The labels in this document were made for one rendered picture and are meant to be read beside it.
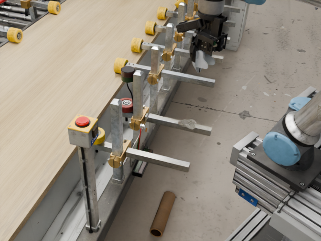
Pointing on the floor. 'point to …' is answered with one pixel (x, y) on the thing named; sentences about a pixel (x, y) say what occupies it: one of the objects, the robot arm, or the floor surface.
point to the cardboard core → (162, 214)
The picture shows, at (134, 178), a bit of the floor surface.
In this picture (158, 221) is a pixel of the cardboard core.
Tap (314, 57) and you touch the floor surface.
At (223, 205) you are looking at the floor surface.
